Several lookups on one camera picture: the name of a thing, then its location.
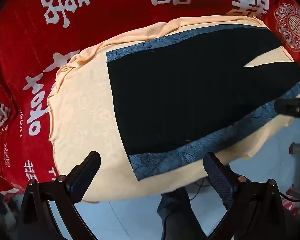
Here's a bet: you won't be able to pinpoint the black cable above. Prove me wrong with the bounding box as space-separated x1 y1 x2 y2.
162 177 212 240

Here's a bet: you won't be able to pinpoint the cream cloth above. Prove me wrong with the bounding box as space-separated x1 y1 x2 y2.
47 15 300 203

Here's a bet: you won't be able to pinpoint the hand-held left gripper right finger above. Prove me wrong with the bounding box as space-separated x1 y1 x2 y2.
202 152 287 240

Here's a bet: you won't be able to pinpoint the red printed blanket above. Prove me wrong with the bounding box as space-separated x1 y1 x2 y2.
0 0 300 205

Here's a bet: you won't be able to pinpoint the person's leg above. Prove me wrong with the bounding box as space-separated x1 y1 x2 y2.
157 187 198 240

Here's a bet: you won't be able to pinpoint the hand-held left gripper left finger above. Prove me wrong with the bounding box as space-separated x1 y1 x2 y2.
17 151 102 240

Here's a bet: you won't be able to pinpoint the black pants with blue stripes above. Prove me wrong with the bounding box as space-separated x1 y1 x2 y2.
106 24 300 182

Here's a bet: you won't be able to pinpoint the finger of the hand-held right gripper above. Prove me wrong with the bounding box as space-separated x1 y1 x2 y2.
274 97 300 122

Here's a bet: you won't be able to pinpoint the red embroidered cushion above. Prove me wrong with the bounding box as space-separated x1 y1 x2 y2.
261 0 300 55

